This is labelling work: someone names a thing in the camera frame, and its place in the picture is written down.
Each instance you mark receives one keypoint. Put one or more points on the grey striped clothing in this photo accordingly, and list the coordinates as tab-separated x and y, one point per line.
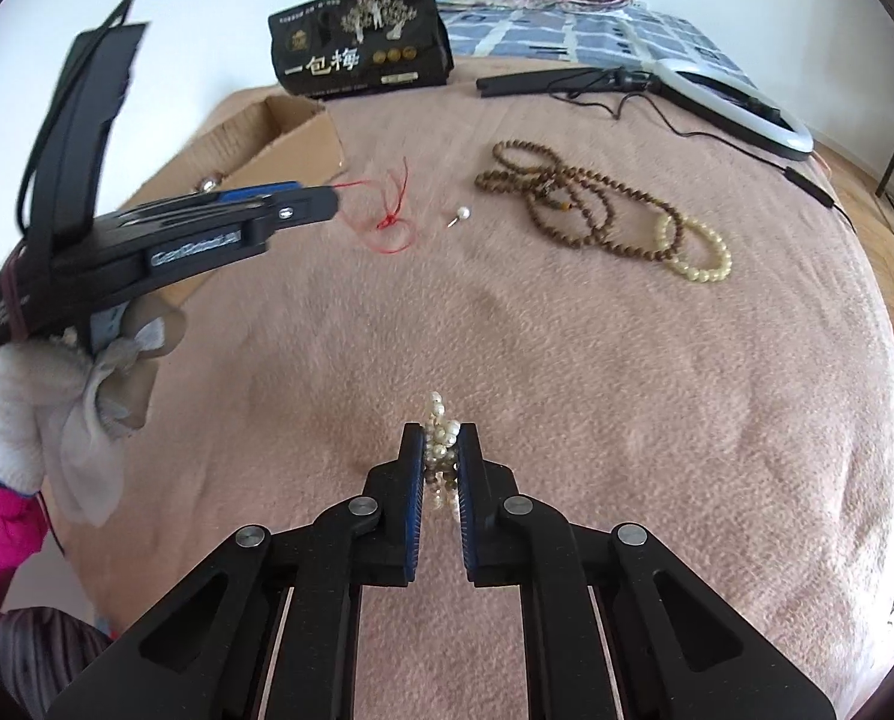
42	660

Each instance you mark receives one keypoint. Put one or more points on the black snack bag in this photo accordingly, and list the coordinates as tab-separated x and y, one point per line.
357	37

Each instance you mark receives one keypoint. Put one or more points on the person's left hand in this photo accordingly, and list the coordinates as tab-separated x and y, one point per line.
79	420

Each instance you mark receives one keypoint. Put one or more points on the blue checked bed sheet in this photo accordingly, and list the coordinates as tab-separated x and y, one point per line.
522	34

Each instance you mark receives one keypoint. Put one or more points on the cardboard box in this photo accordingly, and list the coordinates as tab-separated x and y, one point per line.
304	139

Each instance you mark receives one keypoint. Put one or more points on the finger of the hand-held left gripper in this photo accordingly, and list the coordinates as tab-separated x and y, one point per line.
256	191
301	210

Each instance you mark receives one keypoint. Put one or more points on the black tripod stand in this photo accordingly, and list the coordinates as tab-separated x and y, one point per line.
522	81

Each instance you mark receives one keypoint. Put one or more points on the wristwatch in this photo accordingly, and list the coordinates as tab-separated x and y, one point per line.
208	184

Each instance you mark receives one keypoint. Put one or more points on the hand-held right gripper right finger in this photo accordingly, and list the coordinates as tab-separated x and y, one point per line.
466	510

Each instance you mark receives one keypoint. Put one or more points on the pearl stud pin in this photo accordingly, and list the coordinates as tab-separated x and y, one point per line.
461	213

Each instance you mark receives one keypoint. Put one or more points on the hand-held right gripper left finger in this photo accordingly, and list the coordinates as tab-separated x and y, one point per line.
415	499

